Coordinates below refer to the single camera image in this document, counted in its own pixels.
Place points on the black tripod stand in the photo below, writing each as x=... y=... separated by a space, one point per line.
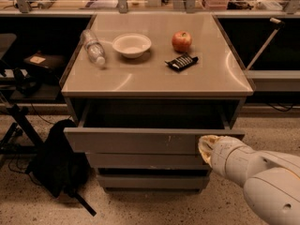
x=18 y=127

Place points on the grey bottom drawer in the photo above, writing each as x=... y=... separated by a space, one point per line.
x=153 y=182

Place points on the grey drawer cabinet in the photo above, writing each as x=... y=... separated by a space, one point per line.
x=217 y=79

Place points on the grey top drawer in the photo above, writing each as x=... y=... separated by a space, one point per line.
x=147 y=129

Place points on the white leaning stick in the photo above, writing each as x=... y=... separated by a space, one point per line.
x=278 y=24

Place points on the grey drawer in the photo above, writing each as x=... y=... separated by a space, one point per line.
x=147 y=129
x=143 y=161
x=153 y=182

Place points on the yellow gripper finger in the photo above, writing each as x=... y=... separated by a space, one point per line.
x=207 y=142
x=206 y=156

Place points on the clear plastic water bottle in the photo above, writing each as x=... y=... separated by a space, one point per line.
x=93 y=47

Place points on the red apple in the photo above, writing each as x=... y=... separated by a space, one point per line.
x=181 y=41

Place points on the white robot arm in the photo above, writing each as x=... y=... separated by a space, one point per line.
x=270 y=180

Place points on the black backpack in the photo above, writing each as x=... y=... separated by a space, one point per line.
x=58 y=168

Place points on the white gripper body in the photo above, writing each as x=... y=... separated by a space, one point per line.
x=225 y=155

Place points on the black snack bar wrapper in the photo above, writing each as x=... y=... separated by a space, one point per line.
x=182 y=62

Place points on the white bowl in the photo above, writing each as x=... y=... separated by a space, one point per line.
x=131 y=45

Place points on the grey middle drawer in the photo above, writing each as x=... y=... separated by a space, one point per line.
x=143 y=161

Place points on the black box with label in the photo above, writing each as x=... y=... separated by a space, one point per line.
x=45 y=65

